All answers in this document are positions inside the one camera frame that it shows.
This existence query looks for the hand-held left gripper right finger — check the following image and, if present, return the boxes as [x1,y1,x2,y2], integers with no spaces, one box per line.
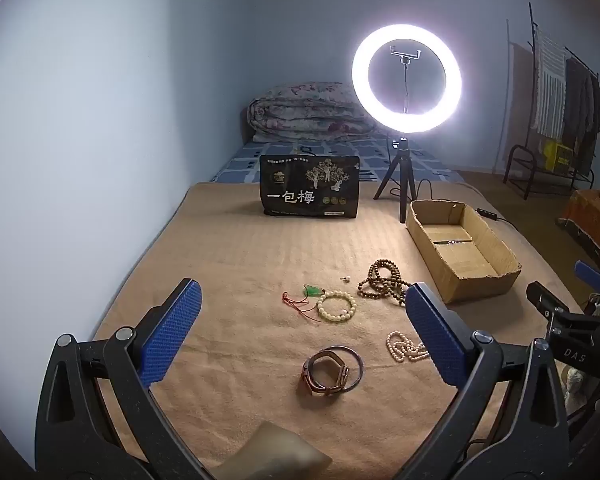
[400,282,571,480]

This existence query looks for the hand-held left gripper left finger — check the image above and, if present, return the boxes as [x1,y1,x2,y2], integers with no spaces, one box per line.
[34,278,208,480]

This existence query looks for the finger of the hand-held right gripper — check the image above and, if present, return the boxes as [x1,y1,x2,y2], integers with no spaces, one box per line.
[574,260,600,293]
[526,282,573,322]

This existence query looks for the pearl strand bracelet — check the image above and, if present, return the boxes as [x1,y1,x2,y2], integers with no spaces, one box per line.
[386,330,431,363]

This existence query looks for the cardboard box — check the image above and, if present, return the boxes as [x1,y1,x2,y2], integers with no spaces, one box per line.
[405,199,522,305]

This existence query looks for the brown wooden bead necklace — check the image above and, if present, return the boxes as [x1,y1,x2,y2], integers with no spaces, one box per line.
[356,259,412,307]

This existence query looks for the dark bangle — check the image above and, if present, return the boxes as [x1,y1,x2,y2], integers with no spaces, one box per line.
[324,345,364,392]

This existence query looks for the white bead bracelet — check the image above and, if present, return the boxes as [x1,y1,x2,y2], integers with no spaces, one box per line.
[316,290,357,324]

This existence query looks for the brown leather bracelet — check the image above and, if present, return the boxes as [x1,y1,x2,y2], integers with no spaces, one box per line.
[301,351,350,397]

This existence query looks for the green pendant with red cord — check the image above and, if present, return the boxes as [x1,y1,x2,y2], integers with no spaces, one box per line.
[281,284,327,323]

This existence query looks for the person's right hand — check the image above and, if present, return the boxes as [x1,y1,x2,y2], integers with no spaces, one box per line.
[562,366,589,413]

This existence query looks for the orange brown furniture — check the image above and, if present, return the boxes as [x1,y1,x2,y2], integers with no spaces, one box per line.
[555,175,600,271]

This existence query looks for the tan blanket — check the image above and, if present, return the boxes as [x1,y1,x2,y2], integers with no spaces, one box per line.
[92,180,586,480]

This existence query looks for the black metal clothes rack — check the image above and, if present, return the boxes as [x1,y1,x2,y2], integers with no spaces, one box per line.
[502,2,600,201]

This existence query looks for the yellow box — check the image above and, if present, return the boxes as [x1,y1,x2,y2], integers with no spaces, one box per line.
[542,140,573,171]

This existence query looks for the beige rounded object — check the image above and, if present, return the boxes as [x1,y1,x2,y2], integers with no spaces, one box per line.
[219,421,332,480]

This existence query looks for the dark hanging clothes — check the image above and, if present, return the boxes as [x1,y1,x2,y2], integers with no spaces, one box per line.
[562,57,600,161]

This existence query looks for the white striped hanging cloth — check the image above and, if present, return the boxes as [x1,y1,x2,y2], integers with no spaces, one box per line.
[532,27,568,138]

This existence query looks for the black snack bag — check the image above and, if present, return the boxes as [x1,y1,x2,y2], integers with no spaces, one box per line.
[258,154,362,220]

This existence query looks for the folded floral quilt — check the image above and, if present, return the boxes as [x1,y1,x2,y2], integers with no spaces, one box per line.
[246,81,381,143]

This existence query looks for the phone holder clamp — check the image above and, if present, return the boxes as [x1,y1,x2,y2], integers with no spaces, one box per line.
[390,45,424,114]

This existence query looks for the white ring light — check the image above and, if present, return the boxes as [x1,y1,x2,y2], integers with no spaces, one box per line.
[351,23,463,134]

